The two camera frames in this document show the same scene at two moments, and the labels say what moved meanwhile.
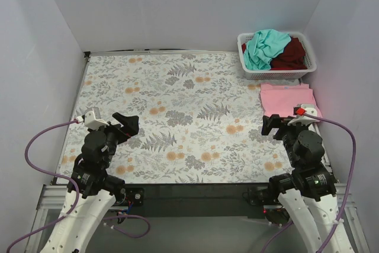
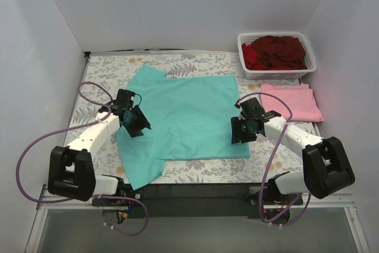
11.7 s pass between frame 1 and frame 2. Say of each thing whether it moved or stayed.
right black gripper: moved
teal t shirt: moved
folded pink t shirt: stayed
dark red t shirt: stayed
